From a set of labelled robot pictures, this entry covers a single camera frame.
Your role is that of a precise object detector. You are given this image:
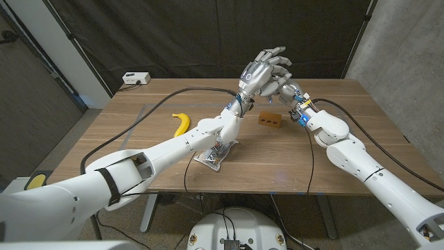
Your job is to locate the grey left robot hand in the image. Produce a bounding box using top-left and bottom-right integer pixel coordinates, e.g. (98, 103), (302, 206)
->
(237, 46), (293, 106)

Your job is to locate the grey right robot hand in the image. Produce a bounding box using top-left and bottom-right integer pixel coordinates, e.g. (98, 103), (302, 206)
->
(277, 78), (314, 116)

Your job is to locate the brown brick block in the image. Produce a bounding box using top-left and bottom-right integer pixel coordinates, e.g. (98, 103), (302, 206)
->
(258, 110), (282, 129)

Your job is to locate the yellow toy banana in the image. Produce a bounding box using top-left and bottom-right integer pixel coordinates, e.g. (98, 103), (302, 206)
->
(171, 112), (191, 138)

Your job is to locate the clear plastic parts package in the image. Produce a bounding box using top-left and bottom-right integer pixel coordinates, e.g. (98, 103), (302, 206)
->
(194, 138), (240, 172)

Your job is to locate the black backdrop curtain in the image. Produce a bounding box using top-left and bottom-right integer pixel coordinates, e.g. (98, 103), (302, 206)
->
(44, 0), (377, 95)

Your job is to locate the black backdrop stand pole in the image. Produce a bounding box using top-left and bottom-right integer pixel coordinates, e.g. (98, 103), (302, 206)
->
(41, 0), (114, 99)
(341, 0), (379, 80)

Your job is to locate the white power strip box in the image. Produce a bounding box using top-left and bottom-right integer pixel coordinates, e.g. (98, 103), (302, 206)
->
(121, 72), (151, 85)

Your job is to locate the grey table leg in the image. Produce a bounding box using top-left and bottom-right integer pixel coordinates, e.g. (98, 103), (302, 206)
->
(140, 192), (159, 233)
(315, 194), (338, 240)

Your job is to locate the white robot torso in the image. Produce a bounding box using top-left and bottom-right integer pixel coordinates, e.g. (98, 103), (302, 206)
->
(186, 207), (288, 250)

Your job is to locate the yellow black floor object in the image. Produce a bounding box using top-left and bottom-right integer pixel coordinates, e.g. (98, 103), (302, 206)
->
(23, 169), (49, 191)

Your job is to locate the white floor mat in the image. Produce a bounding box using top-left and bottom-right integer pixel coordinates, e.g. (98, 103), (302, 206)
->
(0, 176), (28, 195)

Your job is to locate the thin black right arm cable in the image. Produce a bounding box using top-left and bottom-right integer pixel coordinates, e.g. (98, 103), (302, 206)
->
(304, 126), (315, 196)

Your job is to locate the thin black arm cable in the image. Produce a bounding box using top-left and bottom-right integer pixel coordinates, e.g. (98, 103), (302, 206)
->
(304, 126), (315, 196)
(182, 151), (198, 195)

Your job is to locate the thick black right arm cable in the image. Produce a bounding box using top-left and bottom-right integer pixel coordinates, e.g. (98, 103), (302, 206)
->
(311, 98), (444, 192)

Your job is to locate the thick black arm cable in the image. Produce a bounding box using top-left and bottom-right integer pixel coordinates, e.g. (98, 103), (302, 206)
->
(311, 98), (444, 192)
(79, 86), (240, 176)

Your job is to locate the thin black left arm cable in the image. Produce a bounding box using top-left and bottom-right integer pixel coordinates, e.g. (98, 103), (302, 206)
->
(182, 151), (198, 195)

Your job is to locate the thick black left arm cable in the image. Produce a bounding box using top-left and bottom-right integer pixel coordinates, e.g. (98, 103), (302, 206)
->
(79, 86), (240, 176)

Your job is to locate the black power strip cable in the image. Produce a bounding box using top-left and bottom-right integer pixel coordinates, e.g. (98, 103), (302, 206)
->
(117, 81), (142, 92)

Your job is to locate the black door handle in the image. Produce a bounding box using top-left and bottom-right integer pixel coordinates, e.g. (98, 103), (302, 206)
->
(0, 30), (20, 44)

